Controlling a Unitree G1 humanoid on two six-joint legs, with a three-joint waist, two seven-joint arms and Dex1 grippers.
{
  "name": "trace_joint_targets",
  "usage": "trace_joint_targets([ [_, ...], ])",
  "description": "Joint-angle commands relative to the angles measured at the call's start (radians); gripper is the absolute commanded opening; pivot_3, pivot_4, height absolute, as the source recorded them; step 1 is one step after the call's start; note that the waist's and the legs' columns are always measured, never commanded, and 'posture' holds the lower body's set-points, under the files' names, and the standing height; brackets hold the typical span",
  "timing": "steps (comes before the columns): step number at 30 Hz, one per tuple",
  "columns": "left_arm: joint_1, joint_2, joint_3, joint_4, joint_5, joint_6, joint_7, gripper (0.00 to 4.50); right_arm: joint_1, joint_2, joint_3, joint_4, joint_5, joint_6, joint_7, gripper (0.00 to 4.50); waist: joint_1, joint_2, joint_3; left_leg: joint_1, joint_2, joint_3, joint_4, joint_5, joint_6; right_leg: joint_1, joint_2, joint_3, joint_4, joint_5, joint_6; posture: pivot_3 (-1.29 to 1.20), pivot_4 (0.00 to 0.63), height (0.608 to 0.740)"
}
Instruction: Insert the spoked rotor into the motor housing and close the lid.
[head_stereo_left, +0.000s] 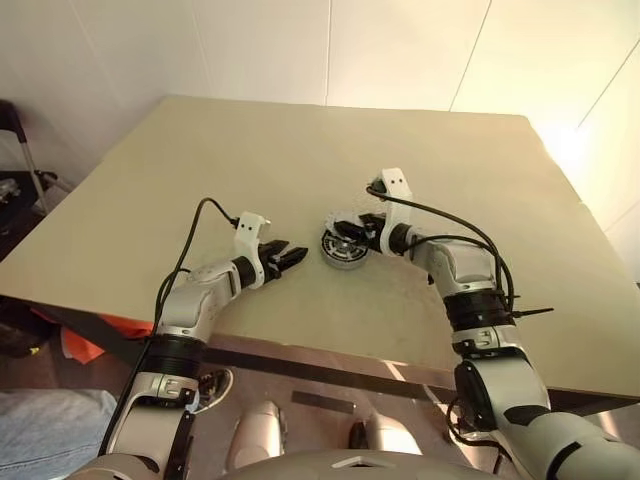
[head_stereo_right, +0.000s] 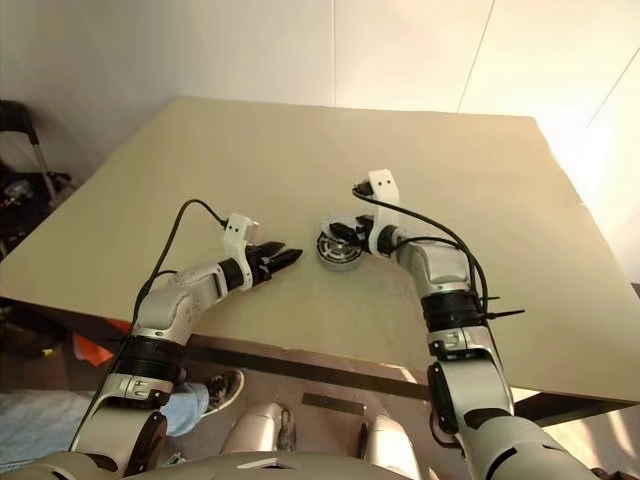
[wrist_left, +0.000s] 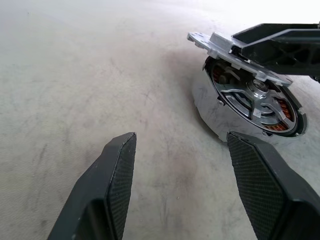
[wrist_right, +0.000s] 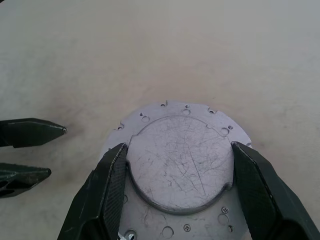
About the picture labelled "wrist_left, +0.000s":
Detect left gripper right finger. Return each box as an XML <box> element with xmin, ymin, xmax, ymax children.
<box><xmin>226</xmin><ymin>131</ymin><xmax>320</xmax><ymax>240</ymax></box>

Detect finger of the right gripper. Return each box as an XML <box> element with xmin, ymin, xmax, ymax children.
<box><xmin>239</xmin><ymin>28</ymin><xmax>320</xmax><ymax>82</ymax></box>
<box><xmin>231</xmin><ymin>23</ymin><xmax>320</xmax><ymax>46</ymax></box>

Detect copper wound motor stator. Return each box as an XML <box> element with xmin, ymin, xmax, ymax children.
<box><xmin>191</xmin><ymin>56</ymin><xmax>309</xmax><ymax>143</ymax></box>

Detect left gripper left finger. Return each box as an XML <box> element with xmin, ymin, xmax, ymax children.
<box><xmin>47</xmin><ymin>131</ymin><xmax>138</xmax><ymax>240</ymax></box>

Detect black spoked rotor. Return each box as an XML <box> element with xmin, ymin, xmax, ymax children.
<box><xmin>212</xmin><ymin>61</ymin><xmax>300</xmax><ymax>132</ymax></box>

